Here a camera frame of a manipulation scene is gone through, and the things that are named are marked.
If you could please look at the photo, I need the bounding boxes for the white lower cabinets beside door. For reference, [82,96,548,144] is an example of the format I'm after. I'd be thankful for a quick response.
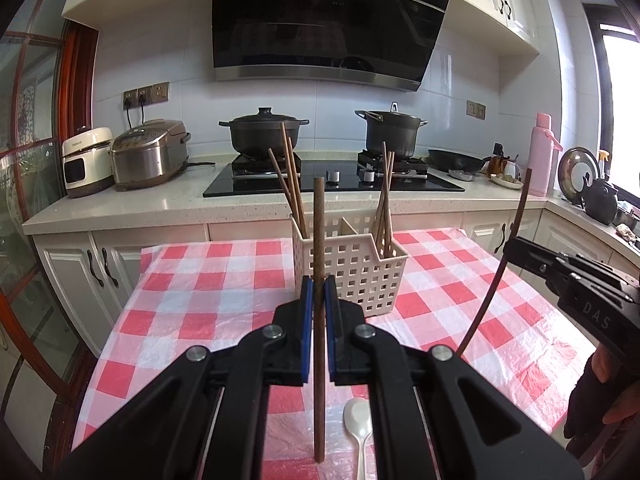
[22,225,211,356]

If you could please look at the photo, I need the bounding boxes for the white small kitchen appliance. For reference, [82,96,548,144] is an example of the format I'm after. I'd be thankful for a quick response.
[61,126,115,198]

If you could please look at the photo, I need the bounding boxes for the pink thermos bottle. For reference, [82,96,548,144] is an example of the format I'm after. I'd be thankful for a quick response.
[529,112,563,198]

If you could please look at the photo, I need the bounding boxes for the black kettle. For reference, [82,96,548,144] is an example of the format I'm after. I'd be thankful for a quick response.
[582,172,621,226]

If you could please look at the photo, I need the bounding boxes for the black range hood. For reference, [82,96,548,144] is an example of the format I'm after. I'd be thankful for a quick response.
[211,0,457,93]

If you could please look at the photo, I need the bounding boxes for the white upper cabinets beside window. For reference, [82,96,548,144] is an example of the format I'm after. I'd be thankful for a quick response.
[450,0,541,56]

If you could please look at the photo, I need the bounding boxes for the black glass gas cooktop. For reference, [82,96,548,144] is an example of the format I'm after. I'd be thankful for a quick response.
[202,157,466,198]

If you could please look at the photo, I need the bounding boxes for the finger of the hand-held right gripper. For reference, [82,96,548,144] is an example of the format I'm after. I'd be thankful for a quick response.
[502,236,576,291]

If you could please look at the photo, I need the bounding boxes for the white lower cabinets beside window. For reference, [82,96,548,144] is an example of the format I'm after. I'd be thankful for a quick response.
[460,207,640,291]

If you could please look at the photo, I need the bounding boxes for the person's right forearm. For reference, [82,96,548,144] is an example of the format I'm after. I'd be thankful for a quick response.
[564,360,608,468]

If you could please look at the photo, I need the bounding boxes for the silver rice cooker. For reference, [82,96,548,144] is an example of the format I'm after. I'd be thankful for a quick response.
[110,119,192,191]

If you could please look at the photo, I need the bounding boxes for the brown wooden chopstick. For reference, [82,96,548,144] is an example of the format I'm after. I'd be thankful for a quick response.
[267,148,302,228]
[312,176,327,463]
[456,167,533,356]
[372,180,388,238]
[380,151,396,257]
[381,141,393,257]
[280,121,308,241]
[287,138,308,233]

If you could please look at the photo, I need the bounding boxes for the white plastic utensil basket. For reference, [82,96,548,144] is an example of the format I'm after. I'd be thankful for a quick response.
[290,214,411,318]

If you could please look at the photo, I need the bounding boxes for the white cabinets beside window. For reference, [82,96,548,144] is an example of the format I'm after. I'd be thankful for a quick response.
[460,207,640,291]
[450,0,541,56]

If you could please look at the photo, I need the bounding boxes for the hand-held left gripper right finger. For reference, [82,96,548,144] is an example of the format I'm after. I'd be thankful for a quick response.
[324,275,586,480]

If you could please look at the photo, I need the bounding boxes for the dark framed window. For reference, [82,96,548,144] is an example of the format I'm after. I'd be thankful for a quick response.
[582,4,640,211]

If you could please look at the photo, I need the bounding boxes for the grey stockpot with glass lid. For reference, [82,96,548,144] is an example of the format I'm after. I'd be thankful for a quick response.
[355,102,429,158]

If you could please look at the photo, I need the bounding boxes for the person's right hand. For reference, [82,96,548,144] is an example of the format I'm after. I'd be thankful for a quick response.
[591,349,640,425]

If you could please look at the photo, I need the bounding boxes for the red white checkered tablecloth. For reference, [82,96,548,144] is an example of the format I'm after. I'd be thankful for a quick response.
[70,227,598,480]

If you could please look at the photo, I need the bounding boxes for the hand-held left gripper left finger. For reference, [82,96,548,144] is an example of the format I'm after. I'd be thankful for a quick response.
[60,275,315,480]

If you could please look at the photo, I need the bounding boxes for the black wok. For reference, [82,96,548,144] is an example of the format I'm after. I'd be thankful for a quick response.
[427,148,493,173]

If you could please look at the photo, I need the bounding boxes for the glass pot lid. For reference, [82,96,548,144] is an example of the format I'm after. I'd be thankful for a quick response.
[557,146,601,206]

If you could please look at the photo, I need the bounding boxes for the white plastic spoon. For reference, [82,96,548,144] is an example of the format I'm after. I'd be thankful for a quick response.
[342,397,375,480]

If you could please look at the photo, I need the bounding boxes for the black burner grate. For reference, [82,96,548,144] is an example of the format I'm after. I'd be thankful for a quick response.
[356,150,430,178]
[231,151,302,179]

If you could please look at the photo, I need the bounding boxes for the black casserole pot with lid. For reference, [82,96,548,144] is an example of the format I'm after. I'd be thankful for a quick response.
[218,106,311,157]

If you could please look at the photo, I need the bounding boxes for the wooden framed glass door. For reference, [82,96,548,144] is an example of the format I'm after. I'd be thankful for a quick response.
[0,25,101,461]

